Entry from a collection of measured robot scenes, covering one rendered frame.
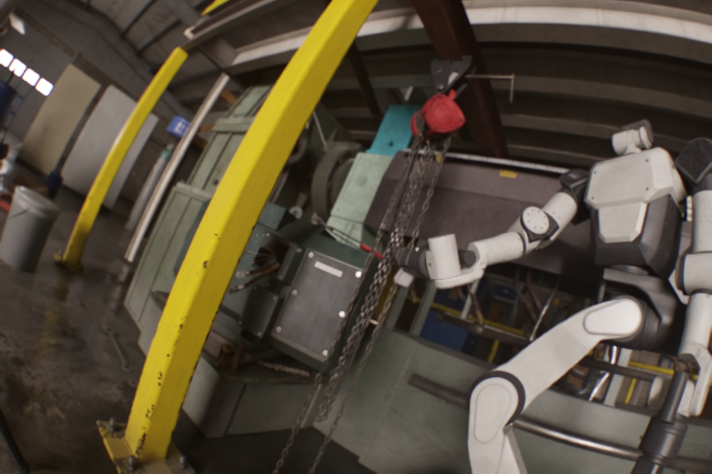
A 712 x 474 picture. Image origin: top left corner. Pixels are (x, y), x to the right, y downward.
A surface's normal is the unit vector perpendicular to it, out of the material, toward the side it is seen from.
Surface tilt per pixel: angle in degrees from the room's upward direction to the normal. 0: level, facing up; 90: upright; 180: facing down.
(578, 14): 90
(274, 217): 90
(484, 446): 114
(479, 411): 90
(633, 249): 136
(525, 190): 78
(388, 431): 90
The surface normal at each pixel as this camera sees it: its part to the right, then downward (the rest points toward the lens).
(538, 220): 0.04, -0.52
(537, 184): -0.40, -0.59
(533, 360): -0.53, -0.42
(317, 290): -0.20, -0.33
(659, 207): -0.42, -0.26
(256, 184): 0.78, 0.18
